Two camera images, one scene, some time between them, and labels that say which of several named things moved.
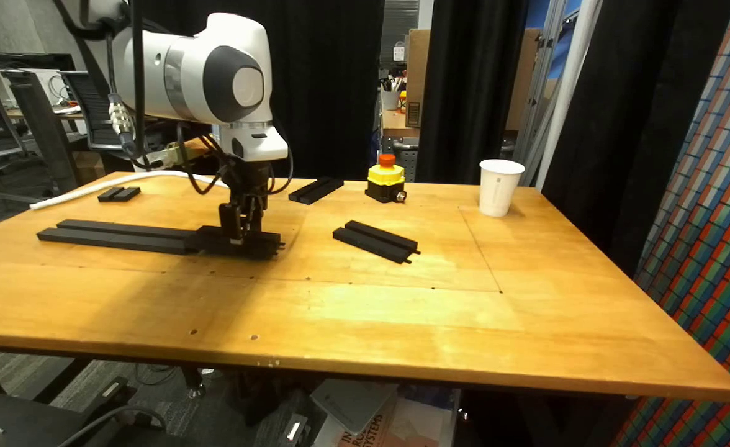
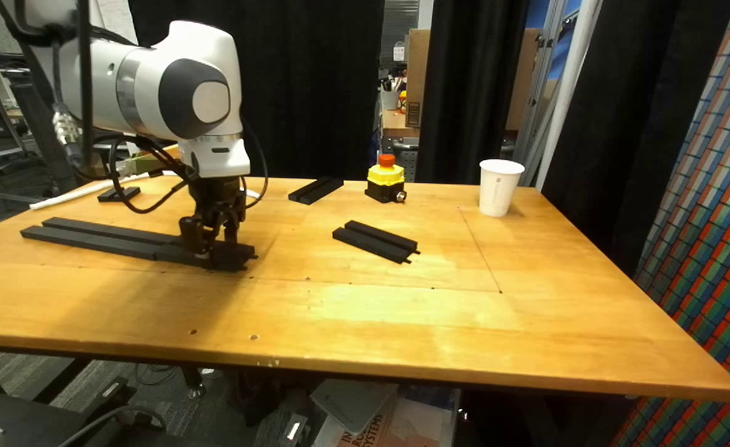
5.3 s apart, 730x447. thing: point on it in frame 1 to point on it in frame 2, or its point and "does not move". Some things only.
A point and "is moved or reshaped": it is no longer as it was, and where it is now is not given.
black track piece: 236,246 is moved or reshaped
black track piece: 315,190 does not move
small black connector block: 120,195 does not move
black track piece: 376,242 does not move
